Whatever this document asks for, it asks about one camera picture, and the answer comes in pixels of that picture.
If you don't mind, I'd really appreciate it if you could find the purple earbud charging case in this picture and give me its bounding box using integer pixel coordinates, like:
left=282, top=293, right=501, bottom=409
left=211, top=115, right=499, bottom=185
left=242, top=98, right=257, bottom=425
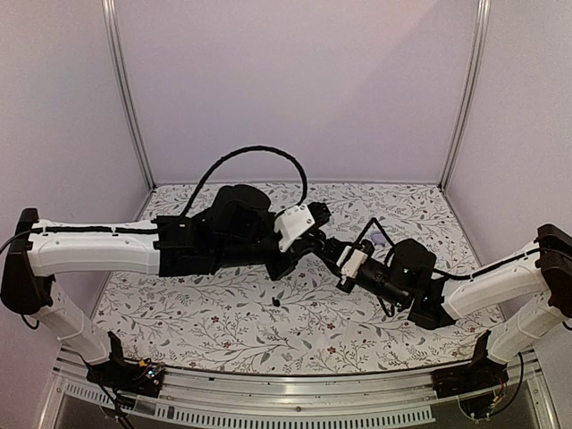
left=370, top=231, right=389, bottom=247

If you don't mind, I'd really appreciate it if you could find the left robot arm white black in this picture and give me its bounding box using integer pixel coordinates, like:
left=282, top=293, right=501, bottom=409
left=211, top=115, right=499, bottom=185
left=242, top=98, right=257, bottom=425
left=1, top=185, right=331, bottom=388

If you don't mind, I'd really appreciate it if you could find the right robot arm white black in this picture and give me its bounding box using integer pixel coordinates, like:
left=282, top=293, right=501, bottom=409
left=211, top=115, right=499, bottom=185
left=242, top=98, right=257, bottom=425
left=318, top=224, right=571, bottom=390

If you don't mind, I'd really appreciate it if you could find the floral table mat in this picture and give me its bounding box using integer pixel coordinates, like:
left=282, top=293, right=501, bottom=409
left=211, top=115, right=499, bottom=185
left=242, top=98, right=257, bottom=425
left=93, top=183, right=503, bottom=374

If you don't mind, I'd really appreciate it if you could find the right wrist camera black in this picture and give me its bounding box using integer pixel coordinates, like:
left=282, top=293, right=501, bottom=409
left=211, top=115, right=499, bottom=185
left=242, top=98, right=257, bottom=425
left=336, top=240, right=374, bottom=283

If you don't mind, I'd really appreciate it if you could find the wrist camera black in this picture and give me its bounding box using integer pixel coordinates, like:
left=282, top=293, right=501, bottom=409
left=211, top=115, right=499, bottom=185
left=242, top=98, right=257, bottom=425
left=273, top=202, right=331, bottom=253
left=336, top=240, right=374, bottom=283

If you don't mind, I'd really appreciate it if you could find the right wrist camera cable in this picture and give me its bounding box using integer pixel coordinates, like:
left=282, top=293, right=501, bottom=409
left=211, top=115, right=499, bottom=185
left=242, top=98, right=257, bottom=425
left=350, top=217, right=397, bottom=256

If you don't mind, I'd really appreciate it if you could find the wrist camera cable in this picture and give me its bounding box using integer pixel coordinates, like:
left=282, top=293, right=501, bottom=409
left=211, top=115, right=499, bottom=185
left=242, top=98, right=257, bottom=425
left=350, top=217, right=397, bottom=256
left=178, top=145, right=309, bottom=220

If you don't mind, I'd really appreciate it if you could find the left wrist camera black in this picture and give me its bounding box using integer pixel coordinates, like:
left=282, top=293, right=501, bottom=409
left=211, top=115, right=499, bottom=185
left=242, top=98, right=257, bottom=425
left=273, top=202, right=331, bottom=253

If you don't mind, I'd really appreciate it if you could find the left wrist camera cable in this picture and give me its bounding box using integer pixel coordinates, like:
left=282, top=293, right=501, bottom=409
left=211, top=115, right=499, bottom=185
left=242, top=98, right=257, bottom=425
left=178, top=145, right=309, bottom=220

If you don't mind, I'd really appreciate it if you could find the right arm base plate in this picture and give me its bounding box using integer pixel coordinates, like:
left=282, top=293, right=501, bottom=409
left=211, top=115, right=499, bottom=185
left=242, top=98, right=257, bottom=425
left=431, top=331, right=509, bottom=419

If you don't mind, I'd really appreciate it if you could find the aluminium front rail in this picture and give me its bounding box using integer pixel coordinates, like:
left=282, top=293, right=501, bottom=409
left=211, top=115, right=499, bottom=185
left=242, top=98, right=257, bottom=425
left=39, top=350, right=564, bottom=428

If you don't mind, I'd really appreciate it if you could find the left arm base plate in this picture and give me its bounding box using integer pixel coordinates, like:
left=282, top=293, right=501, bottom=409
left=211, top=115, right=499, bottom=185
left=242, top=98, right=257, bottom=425
left=86, top=332, right=164, bottom=398

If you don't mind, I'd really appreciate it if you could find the left aluminium corner post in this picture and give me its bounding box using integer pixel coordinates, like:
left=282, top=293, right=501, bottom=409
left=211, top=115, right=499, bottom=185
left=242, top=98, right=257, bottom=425
left=101, top=0, right=156, bottom=191

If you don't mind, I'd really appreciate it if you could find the aluminium corner post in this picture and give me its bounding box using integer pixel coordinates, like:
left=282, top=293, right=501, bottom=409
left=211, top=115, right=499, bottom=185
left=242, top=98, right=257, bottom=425
left=439, top=0, right=492, bottom=193
left=101, top=0, right=156, bottom=191

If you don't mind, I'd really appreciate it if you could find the right aluminium corner post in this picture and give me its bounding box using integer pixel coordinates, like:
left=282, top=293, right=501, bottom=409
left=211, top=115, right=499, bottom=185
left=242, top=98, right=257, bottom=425
left=439, top=0, right=492, bottom=193

